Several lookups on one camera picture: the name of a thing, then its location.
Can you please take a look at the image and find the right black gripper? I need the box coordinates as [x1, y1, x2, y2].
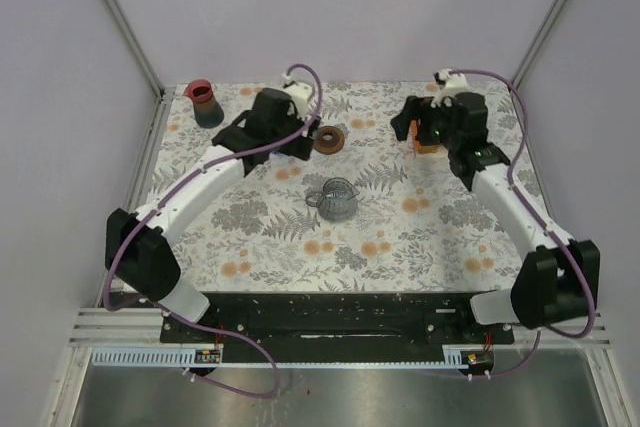
[389, 96, 460, 150]

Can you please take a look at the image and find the orange coffee filter box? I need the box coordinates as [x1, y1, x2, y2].
[410, 120, 441, 156]

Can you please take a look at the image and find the brown wooden ring holder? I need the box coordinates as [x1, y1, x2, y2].
[313, 126, 345, 155]

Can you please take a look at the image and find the clear glass carafe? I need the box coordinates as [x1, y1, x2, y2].
[305, 177, 360, 223]

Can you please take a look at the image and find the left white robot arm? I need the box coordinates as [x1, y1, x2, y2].
[105, 81, 319, 342]

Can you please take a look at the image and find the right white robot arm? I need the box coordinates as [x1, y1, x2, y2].
[390, 92, 600, 343]

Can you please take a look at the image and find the red topped dark flask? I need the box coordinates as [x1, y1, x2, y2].
[183, 79, 224, 129]

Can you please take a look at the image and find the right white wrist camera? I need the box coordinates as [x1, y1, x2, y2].
[431, 69, 469, 107]

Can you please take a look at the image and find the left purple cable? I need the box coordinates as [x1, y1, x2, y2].
[102, 63, 322, 401]

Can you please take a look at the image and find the purple cable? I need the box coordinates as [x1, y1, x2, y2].
[102, 63, 322, 401]
[437, 68, 600, 382]

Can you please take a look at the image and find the aluminium frame rail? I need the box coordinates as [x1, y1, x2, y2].
[74, 0, 166, 101]

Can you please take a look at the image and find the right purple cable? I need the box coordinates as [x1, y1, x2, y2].
[437, 68, 600, 382]

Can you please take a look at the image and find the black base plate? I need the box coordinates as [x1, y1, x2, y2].
[152, 292, 514, 364]

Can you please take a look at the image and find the white slotted cable duct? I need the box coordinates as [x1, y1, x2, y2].
[90, 347, 469, 370]

